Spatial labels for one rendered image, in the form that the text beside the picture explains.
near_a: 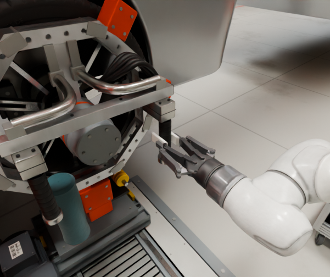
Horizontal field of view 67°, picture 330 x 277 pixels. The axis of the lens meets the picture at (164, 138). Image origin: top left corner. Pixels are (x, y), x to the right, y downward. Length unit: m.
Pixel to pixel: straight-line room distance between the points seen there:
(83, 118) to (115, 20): 0.31
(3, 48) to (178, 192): 1.30
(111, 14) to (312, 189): 0.64
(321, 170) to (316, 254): 1.09
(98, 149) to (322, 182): 0.52
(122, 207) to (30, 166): 0.84
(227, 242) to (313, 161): 1.00
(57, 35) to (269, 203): 0.61
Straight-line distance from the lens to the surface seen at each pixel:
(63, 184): 0.77
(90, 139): 0.66
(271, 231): 0.52
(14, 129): 0.54
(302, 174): 0.58
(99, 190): 0.99
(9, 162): 0.91
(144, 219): 1.36
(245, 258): 1.48
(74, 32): 0.72
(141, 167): 1.85
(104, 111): 0.59
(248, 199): 0.53
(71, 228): 0.87
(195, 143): 0.69
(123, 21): 0.77
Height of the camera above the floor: 1.26
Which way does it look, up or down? 37 degrees down
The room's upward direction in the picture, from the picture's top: straight up
